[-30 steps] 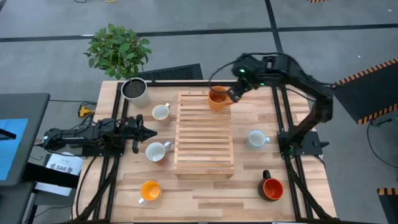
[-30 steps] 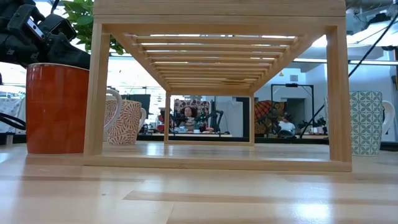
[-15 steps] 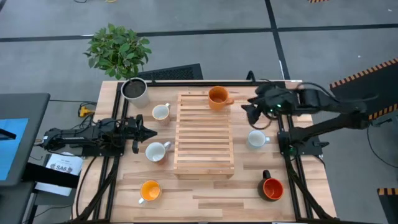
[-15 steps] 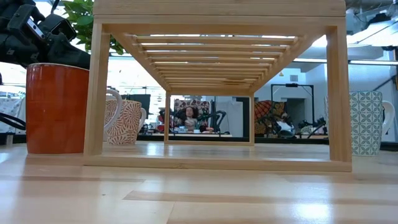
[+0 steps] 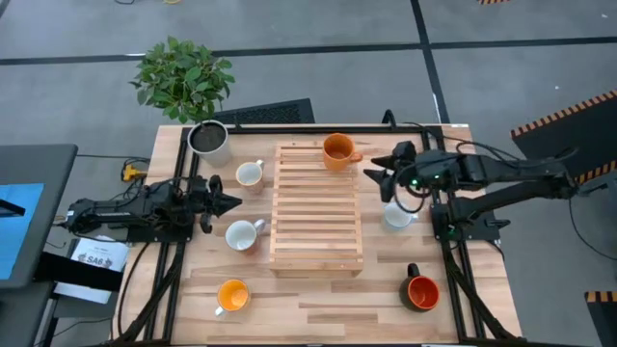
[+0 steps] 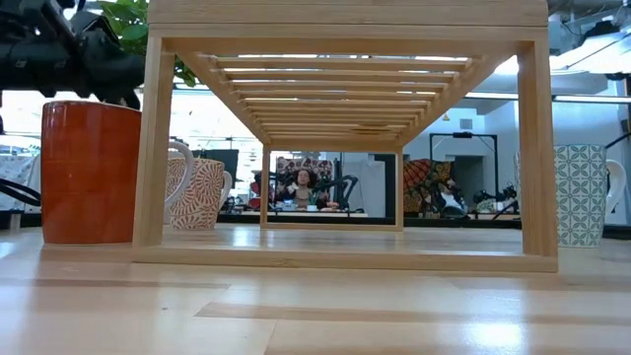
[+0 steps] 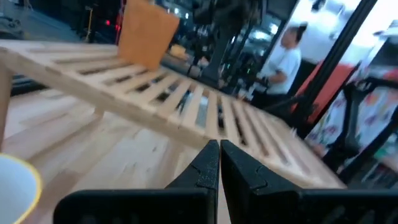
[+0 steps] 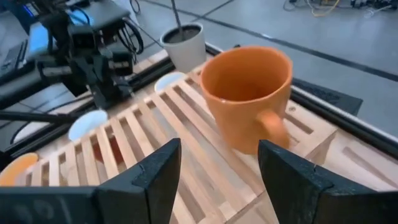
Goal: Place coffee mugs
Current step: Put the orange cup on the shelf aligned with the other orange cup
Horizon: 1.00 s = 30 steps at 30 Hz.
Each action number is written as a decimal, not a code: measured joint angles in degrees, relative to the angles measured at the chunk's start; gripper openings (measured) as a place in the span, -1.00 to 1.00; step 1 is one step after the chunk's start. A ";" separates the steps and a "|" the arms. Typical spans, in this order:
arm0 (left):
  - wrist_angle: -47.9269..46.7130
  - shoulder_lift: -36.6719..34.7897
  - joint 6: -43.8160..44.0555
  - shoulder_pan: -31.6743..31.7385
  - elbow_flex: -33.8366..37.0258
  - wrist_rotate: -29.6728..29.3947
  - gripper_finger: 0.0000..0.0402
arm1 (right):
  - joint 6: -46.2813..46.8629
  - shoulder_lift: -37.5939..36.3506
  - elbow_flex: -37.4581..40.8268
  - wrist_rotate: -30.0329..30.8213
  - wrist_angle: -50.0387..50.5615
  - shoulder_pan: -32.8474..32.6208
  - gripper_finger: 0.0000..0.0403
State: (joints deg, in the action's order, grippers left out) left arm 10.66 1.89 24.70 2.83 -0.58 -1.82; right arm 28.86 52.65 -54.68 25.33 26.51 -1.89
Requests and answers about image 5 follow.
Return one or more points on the orange ceramic mug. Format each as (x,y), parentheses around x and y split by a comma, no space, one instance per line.
(337,152)

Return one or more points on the green leafy potted plant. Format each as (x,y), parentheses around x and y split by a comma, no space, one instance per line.
(183,79)

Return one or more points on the yellow power plug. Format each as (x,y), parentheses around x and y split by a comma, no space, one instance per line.
(129,172)

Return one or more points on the black side desk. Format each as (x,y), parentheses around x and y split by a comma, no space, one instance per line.
(48,164)

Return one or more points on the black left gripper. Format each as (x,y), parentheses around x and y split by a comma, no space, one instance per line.
(205,200)

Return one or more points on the white plain paper sheet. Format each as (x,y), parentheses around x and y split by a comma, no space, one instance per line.
(84,292)

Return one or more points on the pale blue mug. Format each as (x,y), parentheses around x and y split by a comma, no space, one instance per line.
(397,216)

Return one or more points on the white mug orange inside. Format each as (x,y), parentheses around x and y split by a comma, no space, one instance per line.
(233,295)

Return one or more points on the white printed paper sheet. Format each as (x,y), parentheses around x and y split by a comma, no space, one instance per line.
(99,253)

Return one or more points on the white round plant pot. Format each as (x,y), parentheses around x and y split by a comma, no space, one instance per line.
(209,144)

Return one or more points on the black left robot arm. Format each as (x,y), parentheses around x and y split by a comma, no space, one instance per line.
(125,209)

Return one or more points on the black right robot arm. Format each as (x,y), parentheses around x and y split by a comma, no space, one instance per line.
(506,173)

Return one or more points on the black block hazard stripes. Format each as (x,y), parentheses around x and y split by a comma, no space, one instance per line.
(602,318)

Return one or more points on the black mug orange inside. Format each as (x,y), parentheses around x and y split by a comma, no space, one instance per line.
(420,292)

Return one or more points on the wooden slatted rack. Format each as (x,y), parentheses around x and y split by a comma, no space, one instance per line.
(315,212)

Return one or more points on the blue flat panel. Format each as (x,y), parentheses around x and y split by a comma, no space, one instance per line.
(17,226)

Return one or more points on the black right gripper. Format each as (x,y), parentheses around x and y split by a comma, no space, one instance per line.
(417,166)

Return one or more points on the black perforated floor mat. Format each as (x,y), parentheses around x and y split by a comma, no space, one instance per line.
(270,114)

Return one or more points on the black ramp hazard stripes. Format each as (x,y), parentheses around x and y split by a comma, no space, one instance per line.
(569,130)

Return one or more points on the tan mug white inside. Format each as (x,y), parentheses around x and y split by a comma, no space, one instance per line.
(250,176)

